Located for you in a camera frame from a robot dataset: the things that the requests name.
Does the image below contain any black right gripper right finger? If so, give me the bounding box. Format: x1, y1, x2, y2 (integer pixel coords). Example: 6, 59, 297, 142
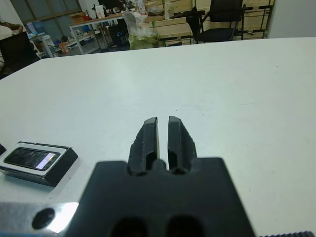
167, 115, 198, 175

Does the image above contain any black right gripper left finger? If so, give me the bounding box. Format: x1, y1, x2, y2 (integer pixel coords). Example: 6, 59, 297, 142
128, 117, 158, 176

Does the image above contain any slim black camera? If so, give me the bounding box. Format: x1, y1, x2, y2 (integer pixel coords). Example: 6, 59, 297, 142
3, 147, 60, 171

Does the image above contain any black box base white insert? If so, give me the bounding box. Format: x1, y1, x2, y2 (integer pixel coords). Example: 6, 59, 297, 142
0, 141, 79, 188

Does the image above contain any yellow-green bag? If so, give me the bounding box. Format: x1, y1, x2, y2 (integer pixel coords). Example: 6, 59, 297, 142
122, 11, 160, 50

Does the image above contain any black computer tower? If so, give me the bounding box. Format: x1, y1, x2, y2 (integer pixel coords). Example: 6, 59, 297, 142
108, 24, 129, 47

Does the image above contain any wooden shelf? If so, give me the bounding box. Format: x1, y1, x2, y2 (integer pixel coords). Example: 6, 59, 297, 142
142, 0, 275, 47

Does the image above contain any white workbench desk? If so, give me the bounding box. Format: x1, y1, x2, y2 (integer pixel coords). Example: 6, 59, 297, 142
68, 13, 130, 55

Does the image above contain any small white desk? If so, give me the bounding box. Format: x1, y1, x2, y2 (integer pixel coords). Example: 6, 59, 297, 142
28, 32, 56, 59

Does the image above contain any black office chair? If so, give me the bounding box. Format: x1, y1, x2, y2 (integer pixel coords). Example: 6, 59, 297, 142
0, 31, 40, 79

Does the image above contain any person in white shirt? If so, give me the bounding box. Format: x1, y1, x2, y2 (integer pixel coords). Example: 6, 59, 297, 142
0, 21, 27, 41

